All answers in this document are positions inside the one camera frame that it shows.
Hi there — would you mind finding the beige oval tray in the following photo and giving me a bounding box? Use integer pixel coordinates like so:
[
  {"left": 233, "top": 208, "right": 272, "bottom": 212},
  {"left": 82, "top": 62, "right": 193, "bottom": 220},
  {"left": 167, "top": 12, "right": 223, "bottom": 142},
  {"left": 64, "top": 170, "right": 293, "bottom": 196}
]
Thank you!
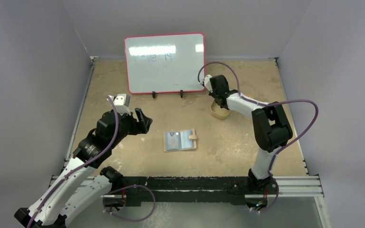
[{"left": 210, "top": 101, "right": 231, "bottom": 120}]

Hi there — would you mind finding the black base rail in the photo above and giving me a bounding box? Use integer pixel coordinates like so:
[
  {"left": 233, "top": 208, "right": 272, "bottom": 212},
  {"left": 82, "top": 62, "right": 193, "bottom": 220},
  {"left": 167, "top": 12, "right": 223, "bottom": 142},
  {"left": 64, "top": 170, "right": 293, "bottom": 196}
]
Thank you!
[{"left": 105, "top": 176, "right": 278, "bottom": 207}]

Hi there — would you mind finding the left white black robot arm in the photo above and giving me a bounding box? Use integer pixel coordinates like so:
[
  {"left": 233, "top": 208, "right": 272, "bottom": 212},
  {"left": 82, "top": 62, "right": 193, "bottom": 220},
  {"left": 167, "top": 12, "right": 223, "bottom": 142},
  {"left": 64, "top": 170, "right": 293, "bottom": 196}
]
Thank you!
[{"left": 14, "top": 108, "right": 153, "bottom": 228}]

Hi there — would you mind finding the beige card holder wallet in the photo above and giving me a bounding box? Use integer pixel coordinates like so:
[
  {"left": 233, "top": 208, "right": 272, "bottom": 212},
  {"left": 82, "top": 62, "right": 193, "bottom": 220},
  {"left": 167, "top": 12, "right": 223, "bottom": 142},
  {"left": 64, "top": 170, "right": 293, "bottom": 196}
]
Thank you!
[{"left": 163, "top": 129, "right": 197, "bottom": 152}]

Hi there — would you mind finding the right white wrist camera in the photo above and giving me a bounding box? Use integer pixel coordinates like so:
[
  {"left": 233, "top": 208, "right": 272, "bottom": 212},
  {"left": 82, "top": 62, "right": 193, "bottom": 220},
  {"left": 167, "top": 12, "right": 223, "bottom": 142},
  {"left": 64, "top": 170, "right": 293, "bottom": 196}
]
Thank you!
[{"left": 200, "top": 75, "right": 212, "bottom": 91}]

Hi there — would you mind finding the pink framed whiteboard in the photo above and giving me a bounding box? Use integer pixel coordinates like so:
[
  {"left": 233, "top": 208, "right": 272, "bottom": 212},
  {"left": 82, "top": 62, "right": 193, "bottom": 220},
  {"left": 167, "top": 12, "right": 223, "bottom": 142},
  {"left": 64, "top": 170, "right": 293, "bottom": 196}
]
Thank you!
[{"left": 124, "top": 33, "right": 205, "bottom": 94}]

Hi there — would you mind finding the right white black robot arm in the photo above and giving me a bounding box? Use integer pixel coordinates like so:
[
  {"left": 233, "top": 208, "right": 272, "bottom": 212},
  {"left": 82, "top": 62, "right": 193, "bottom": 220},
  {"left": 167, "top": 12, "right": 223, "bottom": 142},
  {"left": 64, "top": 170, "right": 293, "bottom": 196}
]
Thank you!
[{"left": 199, "top": 75, "right": 293, "bottom": 193}]

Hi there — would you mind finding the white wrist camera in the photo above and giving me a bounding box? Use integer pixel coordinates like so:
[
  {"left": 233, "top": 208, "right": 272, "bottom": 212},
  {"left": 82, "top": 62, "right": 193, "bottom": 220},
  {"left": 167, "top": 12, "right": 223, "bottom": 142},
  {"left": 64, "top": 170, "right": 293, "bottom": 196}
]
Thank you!
[
  {"left": 200, "top": 75, "right": 212, "bottom": 91},
  {"left": 112, "top": 94, "right": 131, "bottom": 115}
]

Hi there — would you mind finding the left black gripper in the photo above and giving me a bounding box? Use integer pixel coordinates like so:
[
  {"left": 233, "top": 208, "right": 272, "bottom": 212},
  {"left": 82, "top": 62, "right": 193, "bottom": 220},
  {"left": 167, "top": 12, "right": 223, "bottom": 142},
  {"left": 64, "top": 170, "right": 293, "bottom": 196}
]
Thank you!
[{"left": 109, "top": 108, "right": 152, "bottom": 149}]

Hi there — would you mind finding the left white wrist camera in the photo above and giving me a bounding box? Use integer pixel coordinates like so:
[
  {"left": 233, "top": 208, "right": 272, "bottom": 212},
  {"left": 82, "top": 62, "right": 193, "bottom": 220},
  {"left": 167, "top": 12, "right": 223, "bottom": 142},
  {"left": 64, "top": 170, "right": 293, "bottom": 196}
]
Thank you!
[{"left": 112, "top": 94, "right": 131, "bottom": 115}]

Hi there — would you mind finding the aluminium frame rail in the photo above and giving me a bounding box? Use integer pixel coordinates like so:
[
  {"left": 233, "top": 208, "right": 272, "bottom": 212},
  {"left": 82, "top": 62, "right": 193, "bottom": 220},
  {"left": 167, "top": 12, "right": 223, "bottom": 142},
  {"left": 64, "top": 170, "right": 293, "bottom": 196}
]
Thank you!
[{"left": 45, "top": 175, "right": 325, "bottom": 199}]

